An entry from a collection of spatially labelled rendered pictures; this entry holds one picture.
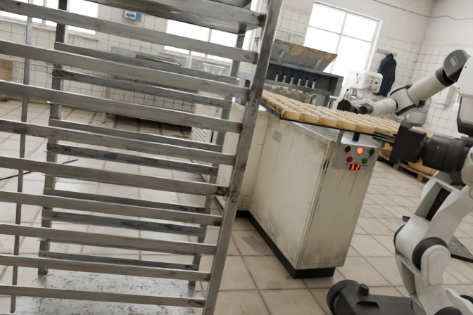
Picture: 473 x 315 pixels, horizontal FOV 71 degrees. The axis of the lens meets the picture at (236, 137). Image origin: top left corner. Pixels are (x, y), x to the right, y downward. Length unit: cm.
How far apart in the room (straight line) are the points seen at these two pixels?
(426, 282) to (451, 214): 27
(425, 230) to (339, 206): 59
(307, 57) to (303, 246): 128
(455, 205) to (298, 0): 484
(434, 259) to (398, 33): 583
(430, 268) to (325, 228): 65
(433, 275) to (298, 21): 489
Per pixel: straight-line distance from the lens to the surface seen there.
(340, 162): 176
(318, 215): 187
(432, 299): 164
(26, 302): 152
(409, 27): 713
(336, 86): 254
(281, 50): 233
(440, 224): 147
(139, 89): 126
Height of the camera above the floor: 112
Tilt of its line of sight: 13 degrees down
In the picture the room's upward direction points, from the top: 12 degrees clockwise
